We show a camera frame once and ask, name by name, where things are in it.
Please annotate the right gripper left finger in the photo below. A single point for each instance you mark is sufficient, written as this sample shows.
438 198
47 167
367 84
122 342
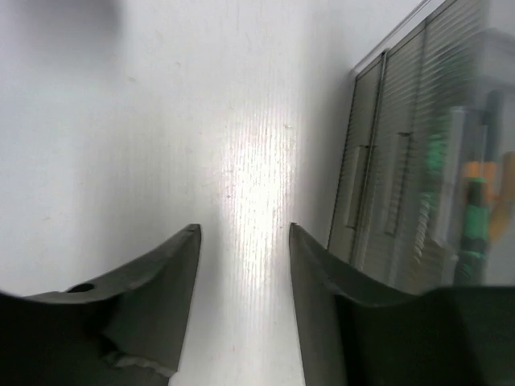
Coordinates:
125 327

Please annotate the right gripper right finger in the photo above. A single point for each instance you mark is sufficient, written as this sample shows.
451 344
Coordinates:
354 330

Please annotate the green black screwdriver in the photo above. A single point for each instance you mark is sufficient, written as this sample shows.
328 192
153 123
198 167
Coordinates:
474 238

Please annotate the clear plastic drawer cabinet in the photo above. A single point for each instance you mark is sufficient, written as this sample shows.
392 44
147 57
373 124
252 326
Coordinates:
437 92

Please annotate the orange handled pliers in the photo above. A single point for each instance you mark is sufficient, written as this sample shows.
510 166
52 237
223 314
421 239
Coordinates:
500 201

